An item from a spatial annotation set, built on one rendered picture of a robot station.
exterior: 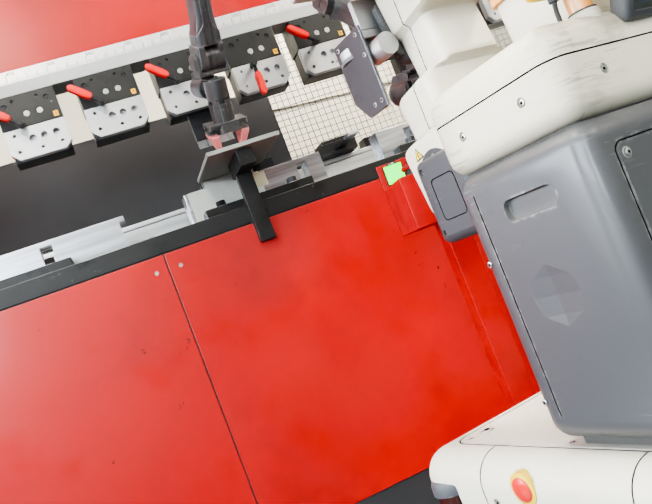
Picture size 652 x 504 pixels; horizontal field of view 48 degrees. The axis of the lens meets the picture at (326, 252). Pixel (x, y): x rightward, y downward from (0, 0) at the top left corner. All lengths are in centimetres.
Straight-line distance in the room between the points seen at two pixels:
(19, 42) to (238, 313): 88
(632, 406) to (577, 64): 41
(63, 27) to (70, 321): 77
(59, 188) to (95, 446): 100
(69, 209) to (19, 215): 15
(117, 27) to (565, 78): 140
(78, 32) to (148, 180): 62
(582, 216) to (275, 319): 104
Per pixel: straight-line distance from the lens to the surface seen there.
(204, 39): 182
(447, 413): 194
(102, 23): 207
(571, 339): 100
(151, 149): 252
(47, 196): 249
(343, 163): 232
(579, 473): 106
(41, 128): 198
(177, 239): 180
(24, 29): 208
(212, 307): 178
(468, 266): 170
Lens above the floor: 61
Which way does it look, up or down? 3 degrees up
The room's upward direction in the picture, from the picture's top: 21 degrees counter-clockwise
